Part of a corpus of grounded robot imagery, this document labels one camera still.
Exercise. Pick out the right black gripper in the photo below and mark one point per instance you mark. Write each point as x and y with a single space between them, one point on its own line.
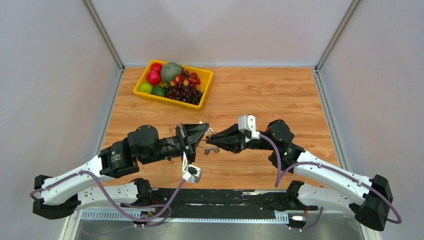
233 144

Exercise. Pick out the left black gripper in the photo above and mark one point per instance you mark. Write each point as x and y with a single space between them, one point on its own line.
195 132

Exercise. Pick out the large silver keyring with clips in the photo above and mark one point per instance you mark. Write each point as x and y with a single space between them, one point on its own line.
208 150

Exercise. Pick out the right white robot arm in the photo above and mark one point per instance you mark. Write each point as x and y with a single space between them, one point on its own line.
368 199

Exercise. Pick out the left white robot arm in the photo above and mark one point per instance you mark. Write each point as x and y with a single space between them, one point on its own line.
56 197

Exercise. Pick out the purple grape bunch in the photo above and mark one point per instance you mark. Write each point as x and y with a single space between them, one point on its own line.
186 94

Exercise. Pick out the red lychee cluster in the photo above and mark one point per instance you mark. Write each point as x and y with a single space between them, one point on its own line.
187 79

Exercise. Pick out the dark green lime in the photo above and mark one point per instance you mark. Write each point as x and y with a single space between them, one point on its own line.
159 91

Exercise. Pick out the yellow plastic tray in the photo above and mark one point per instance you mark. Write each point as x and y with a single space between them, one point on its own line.
204 75

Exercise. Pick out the green melon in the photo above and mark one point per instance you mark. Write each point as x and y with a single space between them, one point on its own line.
169 71

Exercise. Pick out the light green lime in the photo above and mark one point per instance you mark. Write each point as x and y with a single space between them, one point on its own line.
145 88

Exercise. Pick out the red apple front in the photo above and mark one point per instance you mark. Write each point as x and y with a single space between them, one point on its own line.
153 78

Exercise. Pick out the red apple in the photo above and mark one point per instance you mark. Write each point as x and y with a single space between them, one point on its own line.
153 78
157 67

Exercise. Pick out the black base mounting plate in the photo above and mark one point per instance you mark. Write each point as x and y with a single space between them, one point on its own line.
215 202

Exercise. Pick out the red apple back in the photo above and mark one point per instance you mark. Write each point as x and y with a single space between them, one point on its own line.
157 67

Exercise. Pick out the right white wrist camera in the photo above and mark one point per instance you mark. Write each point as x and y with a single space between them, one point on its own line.
247 126

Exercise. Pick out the aluminium frame rail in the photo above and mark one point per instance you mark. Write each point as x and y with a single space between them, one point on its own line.
198 217

